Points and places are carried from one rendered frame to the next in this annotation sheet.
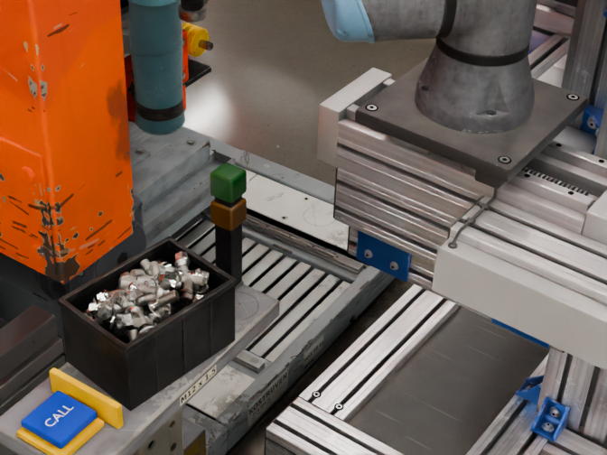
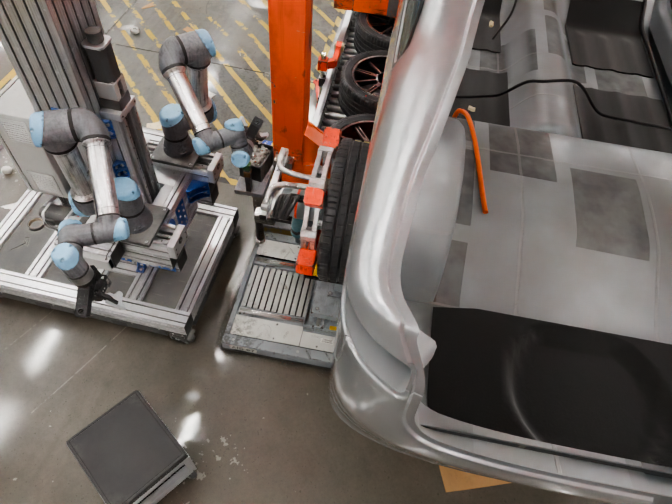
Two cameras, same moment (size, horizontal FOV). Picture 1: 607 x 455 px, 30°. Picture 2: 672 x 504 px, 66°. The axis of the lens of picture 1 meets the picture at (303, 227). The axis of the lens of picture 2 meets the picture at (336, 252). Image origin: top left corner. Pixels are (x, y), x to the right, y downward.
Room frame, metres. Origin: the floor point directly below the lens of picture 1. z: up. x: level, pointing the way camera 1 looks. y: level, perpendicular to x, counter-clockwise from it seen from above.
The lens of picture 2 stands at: (3.34, -0.34, 2.64)
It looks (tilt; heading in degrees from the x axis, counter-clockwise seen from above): 53 degrees down; 152
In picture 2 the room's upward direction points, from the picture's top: 7 degrees clockwise
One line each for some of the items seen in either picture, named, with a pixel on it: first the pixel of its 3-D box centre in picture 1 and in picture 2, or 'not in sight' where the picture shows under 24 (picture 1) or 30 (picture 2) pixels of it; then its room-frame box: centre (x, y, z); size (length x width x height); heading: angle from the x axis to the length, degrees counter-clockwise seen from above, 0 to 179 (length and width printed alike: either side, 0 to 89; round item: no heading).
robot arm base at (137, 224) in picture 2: not in sight; (132, 213); (1.68, -0.49, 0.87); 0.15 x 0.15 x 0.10
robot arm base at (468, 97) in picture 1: (478, 69); (177, 140); (1.28, -0.21, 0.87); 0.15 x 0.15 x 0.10
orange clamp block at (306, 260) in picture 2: not in sight; (306, 261); (2.17, 0.14, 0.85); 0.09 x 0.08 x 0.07; 148
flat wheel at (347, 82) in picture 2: not in sight; (385, 89); (0.63, 1.32, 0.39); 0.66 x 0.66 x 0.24
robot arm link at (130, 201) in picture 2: not in sight; (124, 195); (1.68, -0.50, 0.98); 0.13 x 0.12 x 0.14; 84
